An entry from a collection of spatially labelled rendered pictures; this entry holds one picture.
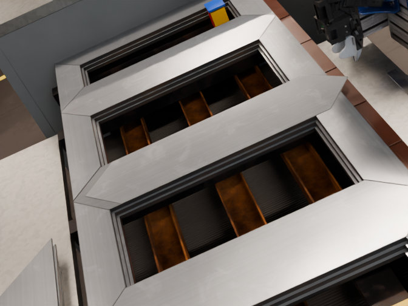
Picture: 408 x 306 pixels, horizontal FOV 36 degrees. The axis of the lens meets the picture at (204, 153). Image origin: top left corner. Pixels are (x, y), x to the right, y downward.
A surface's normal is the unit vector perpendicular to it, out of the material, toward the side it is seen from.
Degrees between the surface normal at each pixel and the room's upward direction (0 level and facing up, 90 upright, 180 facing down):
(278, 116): 0
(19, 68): 90
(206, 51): 0
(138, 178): 0
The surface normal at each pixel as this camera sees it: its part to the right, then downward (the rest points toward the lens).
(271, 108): -0.33, -0.71
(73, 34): 0.25, 0.57
